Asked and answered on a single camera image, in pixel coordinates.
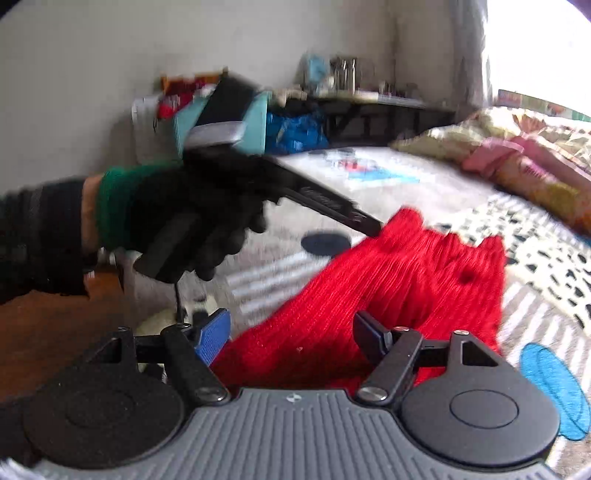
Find red knit sweater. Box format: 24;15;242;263
211;208;506;392

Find teal box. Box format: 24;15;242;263
173;92;270;157

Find floral pink quilt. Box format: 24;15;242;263
390;107;590;236

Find metal cups on table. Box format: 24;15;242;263
329;56;358;93

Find colourful board by window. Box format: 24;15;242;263
496;89;590;122

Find blue plastic bag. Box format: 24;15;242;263
266;113;329;156

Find dark sleeved left forearm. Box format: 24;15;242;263
1;175;109;304

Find dark side table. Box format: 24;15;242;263
308;91;456;147

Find grey cartoon print blanket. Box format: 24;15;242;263
130;147;590;476

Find black gloved left hand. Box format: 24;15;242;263
93;152;281;284

